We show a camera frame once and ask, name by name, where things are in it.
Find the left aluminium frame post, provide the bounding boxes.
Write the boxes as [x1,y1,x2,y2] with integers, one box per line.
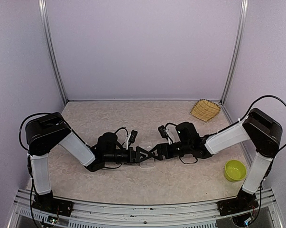
[38,0,69,105]

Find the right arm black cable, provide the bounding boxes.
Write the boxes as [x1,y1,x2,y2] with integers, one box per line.
[166,95,286,152]

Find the clear plastic pill organizer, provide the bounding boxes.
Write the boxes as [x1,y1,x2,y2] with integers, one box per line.
[139,143,155,169]

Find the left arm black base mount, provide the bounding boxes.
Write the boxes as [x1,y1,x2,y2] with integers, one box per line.
[32,191,74,217]

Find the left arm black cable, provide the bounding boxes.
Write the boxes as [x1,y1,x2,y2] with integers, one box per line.
[18,112,129,157]

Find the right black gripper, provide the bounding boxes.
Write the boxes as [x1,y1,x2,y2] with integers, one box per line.
[149,141,192,160]

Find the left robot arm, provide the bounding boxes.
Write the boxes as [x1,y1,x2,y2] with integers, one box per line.
[18,112,152,211]

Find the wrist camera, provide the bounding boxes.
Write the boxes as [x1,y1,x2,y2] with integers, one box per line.
[124,130,138,150]
[158,125,176,144]

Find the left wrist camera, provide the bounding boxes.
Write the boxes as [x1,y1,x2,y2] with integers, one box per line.
[124,130,138,150]

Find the front aluminium rail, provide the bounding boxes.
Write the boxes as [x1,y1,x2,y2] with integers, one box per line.
[6,189,285,228]

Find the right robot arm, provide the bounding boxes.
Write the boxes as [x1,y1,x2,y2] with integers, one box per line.
[152,108,283,211]

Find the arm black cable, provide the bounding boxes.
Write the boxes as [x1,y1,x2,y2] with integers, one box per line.
[166,95,286,152]
[18,112,129,157]

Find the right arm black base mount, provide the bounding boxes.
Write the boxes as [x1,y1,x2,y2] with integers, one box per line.
[217,189,259,216]

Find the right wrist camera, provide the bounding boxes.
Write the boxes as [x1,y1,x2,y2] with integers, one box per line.
[158,125,176,144]

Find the aluminium frame post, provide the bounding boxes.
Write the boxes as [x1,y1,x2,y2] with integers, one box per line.
[220,0,249,105]
[38,0,69,105]

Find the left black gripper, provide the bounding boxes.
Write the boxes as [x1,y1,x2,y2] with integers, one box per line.
[104,146,153,165]

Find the woven bamboo tray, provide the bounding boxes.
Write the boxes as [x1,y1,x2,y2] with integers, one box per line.
[190,99,221,122]

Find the right aluminium frame post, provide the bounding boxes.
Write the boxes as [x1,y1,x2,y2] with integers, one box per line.
[220,0,249,105]

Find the lime green bowl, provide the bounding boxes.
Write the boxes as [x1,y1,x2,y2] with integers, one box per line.
[224,160,247,182]

